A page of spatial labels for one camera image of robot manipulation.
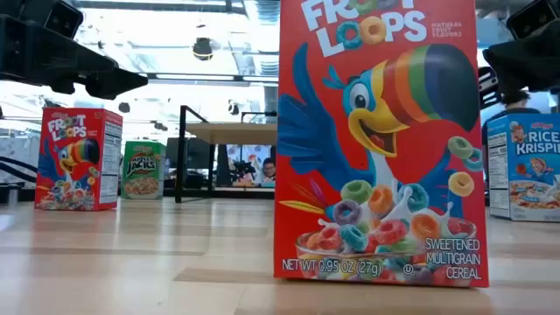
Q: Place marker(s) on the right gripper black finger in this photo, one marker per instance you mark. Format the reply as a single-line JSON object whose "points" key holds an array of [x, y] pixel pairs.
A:
{"points": [[490, 94]]}

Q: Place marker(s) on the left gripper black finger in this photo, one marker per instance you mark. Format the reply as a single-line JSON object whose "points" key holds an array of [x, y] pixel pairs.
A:
{"points": [[116, 83]]}

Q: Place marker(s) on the blue Rice Krispies cereal box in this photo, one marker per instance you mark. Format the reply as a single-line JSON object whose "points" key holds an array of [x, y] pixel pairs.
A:
{"points": [[529, 175]]}

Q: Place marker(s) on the green Apple Jacks cereal box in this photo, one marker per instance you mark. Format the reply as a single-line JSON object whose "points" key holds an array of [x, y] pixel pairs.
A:
{"points": [[142, 170]]}

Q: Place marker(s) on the red Froot Loops cereal box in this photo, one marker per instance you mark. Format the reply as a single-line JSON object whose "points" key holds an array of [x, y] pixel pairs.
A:
{"points": [[74, 175], [394, 175]]}

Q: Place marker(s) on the black background robot arm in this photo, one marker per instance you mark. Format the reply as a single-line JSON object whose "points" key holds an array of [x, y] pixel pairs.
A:
{"points": [[242, 170]]}

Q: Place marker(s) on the grey fabric partition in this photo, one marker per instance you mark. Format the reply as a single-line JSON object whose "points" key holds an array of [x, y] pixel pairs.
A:
{"points": [[22, 144]]}

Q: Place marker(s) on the black computer monitor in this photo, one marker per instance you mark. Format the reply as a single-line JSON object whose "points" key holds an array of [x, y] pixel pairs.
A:
{"points": [[194, 153]]}

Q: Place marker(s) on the colourful patterned panel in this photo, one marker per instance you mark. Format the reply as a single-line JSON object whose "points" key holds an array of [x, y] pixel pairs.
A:
{"points": [[251, 153]]}

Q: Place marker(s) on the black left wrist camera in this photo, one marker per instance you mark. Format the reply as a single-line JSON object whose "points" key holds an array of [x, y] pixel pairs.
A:
{"points": [[63, 19]]}

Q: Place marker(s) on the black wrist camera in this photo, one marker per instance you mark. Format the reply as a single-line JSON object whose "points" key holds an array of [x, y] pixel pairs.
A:
{"points": [[63, 19], [531, 19]]}

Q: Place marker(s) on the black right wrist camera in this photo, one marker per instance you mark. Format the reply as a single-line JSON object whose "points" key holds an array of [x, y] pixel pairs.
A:
{"points": [[531, 19]]}

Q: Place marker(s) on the wooden shelf with black frame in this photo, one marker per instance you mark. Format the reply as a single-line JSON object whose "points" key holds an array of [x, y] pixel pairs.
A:
{"points": [[232, 133]]}

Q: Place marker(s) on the grey metal post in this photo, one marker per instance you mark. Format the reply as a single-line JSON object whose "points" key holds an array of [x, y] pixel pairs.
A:
{"points": [[13, 196]]}

